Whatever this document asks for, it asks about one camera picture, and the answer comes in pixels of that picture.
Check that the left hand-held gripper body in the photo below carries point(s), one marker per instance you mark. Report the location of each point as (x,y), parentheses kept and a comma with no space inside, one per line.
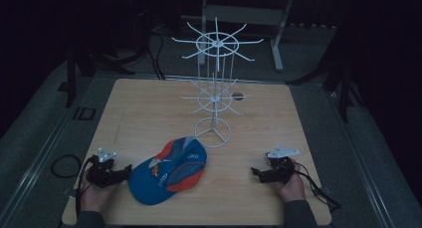
(101,170)

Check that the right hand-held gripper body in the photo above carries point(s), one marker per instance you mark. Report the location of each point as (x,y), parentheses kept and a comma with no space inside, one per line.
(280,168)

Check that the blue and orange cap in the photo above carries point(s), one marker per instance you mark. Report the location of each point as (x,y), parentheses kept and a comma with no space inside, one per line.
(169,171)

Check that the person's right hand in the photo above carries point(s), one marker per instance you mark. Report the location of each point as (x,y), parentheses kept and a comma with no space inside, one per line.
(292,186)

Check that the person's left hand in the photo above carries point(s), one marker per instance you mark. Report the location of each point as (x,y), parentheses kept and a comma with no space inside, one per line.
(94,196)

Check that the black rectangular floor plate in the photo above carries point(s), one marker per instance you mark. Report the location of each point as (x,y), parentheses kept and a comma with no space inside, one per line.
(84,113)

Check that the black tripod stand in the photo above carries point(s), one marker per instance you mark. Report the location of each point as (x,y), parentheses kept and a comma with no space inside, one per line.
(83,55)
(338,78)

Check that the grey metal table frame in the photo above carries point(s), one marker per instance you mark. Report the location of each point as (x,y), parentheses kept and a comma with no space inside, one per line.
(245,19)

